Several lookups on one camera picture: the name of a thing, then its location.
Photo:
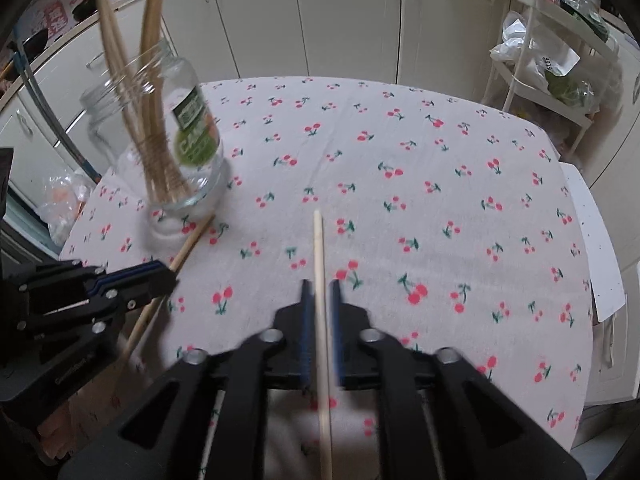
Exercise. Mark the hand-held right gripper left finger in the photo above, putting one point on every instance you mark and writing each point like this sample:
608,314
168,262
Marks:
305,330

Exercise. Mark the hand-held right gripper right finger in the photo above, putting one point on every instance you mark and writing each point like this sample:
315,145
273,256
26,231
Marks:
336,330

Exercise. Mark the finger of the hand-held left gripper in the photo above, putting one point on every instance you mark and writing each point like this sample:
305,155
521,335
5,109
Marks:
145,294
130,274

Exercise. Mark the clear glass jar green label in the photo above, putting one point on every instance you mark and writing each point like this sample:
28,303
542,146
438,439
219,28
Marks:
192,130

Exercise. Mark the bundle of wooden chopsticks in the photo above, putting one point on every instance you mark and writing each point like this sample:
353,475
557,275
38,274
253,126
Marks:
149,20

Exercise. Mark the plastic bag with orange contents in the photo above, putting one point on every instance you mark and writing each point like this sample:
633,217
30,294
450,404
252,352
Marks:
62,205

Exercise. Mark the white base cabinet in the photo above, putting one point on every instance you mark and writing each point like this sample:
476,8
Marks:
40,160
625,125

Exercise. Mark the cherry print tablecloth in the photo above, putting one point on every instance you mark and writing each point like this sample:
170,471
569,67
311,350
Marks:
425,210

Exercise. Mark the grey metal bar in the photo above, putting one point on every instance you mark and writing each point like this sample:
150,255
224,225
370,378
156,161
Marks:
55,120

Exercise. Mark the black frying pan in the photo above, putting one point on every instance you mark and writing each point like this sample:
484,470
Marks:
35,42
85,10

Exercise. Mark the white paper sheet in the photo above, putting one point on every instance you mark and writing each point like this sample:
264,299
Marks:
595,250

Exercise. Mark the tall white cabinet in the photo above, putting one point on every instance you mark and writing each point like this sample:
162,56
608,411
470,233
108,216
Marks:
350,20

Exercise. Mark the white rolling cart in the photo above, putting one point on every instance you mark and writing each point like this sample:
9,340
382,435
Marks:
520,60

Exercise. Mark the bag of green vegetables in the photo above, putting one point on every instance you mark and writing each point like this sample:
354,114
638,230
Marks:
570,90

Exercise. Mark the white plastic bag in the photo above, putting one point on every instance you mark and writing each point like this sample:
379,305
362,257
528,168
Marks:
515,45

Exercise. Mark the clear plastic bag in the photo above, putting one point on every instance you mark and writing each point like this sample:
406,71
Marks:
582,7

